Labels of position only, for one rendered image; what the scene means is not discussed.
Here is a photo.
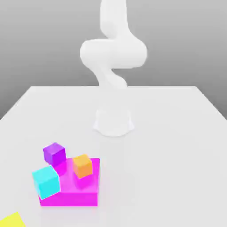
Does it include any small orange cube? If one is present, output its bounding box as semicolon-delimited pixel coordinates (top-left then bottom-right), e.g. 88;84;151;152
72;154;93;179

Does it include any small purple cube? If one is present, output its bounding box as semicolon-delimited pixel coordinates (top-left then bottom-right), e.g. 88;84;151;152
43;142;67;166

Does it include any small cyan cube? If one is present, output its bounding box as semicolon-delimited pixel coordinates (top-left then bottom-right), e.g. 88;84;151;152
31;165;61;200

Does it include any large magenta box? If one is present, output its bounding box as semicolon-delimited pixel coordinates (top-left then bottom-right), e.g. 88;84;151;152
38;157;101;207

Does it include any large yellow box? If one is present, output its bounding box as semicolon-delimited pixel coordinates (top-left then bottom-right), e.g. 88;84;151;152
0;211;27;227

